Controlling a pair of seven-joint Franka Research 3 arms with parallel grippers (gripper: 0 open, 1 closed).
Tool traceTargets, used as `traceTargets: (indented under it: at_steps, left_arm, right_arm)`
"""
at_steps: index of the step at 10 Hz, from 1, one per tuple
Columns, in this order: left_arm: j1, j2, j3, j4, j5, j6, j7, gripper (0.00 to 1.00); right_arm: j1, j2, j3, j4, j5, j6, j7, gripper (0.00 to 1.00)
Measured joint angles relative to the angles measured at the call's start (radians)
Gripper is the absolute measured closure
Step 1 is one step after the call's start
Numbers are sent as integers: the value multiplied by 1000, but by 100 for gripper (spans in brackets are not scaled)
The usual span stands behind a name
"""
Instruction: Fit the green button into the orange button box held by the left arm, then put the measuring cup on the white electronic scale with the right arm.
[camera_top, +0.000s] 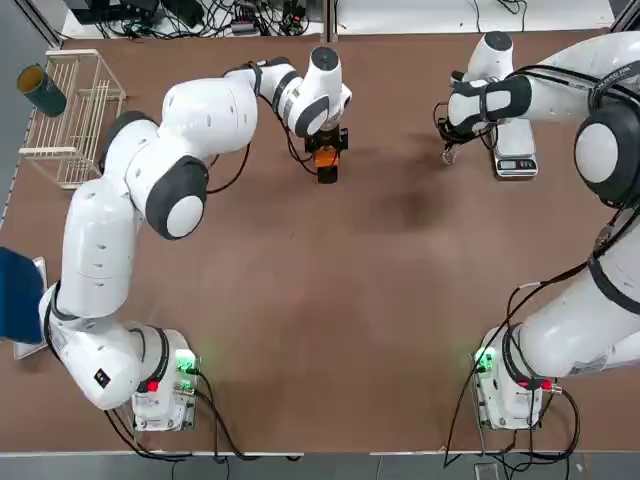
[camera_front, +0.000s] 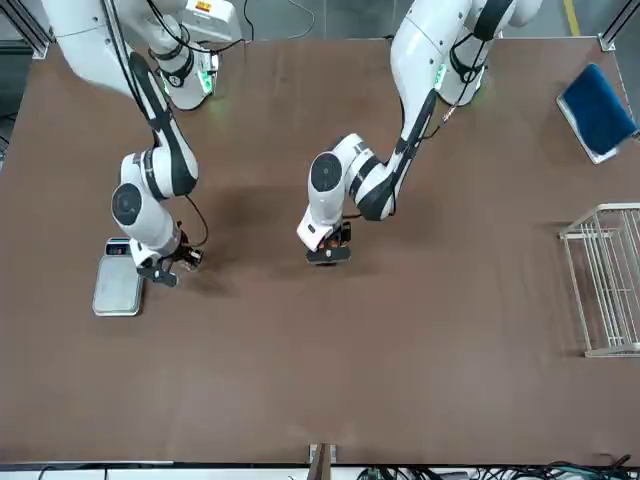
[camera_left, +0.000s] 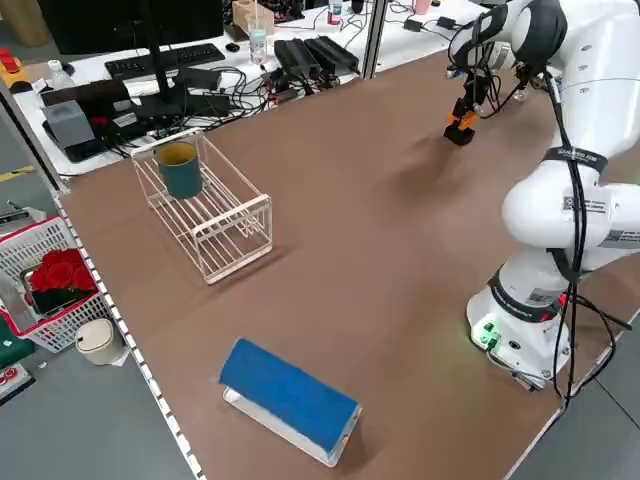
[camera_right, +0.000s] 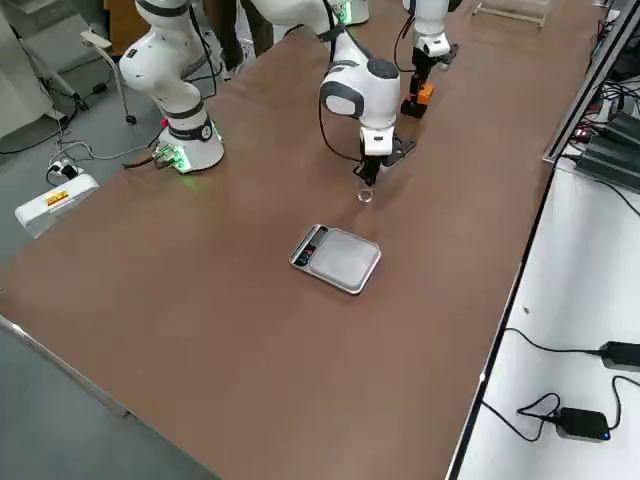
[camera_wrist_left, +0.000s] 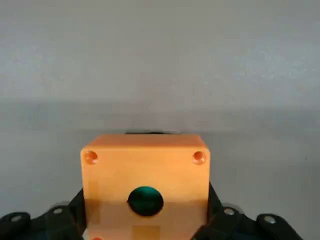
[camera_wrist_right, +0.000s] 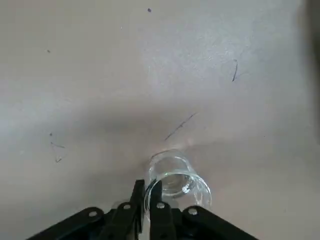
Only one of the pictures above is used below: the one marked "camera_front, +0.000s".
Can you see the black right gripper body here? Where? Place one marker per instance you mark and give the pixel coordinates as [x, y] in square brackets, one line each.
[179, 247]

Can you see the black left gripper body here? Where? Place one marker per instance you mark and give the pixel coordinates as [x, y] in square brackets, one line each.
[342, 234]

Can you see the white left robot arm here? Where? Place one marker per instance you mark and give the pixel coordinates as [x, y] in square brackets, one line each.
[425, 60]

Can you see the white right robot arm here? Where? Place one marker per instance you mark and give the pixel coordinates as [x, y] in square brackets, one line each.
[85, 45]

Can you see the white electronic scale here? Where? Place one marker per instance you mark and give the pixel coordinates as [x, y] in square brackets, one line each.
[117, 290]

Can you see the white control box yellow label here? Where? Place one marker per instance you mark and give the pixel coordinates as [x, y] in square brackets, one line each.
[210, 15]

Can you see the blue covered stand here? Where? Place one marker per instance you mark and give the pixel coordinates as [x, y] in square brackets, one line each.
[597, 115]

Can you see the aluminium frame post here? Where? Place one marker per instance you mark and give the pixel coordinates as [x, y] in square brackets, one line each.
[322, 460]

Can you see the aluminium corner frame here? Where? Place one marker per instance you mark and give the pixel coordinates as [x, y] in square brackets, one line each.
[612, 35]
[25, 30]

